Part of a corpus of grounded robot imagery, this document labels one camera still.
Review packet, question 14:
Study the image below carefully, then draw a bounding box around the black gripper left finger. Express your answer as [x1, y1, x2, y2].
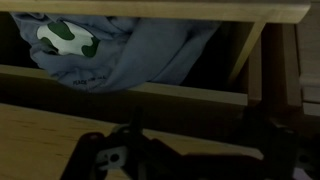
[112, 105, 149, 148]

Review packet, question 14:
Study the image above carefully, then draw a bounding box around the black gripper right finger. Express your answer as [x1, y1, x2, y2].
[241, 106, 301, 180]

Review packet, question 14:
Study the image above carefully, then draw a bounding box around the wooden drawer with blue garment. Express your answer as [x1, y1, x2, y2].
[0, 0, 312, 91]

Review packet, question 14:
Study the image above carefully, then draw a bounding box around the blue garment with green print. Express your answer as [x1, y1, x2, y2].
[9, 12, 223, 94]

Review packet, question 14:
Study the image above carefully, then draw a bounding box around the wooden bed frame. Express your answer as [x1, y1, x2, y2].
[0, 64, 304, 180]

